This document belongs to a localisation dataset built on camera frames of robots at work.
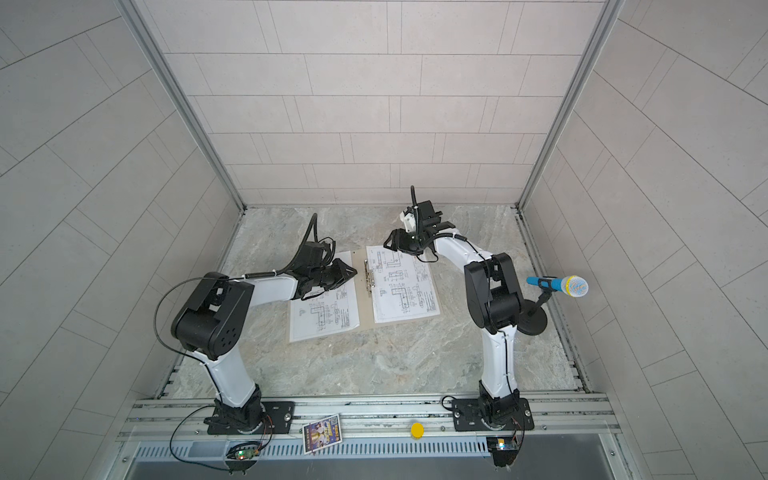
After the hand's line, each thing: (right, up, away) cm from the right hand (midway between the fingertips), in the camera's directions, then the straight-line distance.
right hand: (391, 244), depth 95 cm
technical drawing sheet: (-20, -21, -6) cm, 29 cm away
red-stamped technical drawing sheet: (+3, -13, -1) cm, 14 cm away
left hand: (-9, -7, -1) cm, 11 cm away
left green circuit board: (-31, -44, -31) cm, 62 cm away
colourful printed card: (-15, -42, -27) cm, 52 cm away
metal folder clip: (-7, -11, -1) cm, 13 cm away
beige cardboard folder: (-7, -21, -7) cm, 24 cm away
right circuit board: (+27, -46, -27) cm, 59 cm away
